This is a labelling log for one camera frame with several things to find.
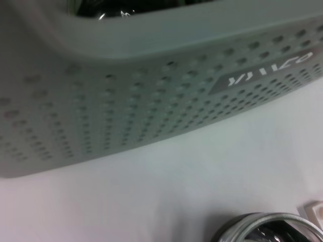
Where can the glass teacup with black holder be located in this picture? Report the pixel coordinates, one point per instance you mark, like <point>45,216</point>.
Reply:
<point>252,221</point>
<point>88,10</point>

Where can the grey-green perforated storage bin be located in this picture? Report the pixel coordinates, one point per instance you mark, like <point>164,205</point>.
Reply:
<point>151,100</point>

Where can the white flat plate brick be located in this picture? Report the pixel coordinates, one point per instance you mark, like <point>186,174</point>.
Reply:
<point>313,209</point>

